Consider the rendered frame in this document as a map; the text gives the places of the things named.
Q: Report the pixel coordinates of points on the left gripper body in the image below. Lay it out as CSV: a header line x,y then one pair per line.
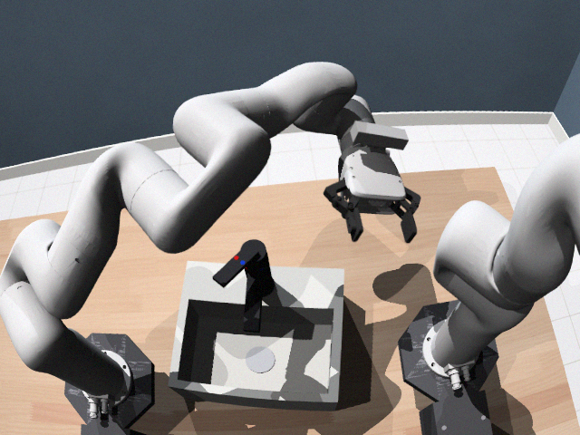
x,y
370,174

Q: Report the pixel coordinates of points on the white rectangular sink basin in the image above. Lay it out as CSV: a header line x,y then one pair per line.
x,y
287,359

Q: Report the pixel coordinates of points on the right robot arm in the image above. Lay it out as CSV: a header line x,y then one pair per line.
x,y
534,259

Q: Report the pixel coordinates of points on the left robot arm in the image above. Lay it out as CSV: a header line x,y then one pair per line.
x,y
48,276

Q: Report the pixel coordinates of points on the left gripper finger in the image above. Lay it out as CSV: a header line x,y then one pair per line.
x,y
348,209
408,227

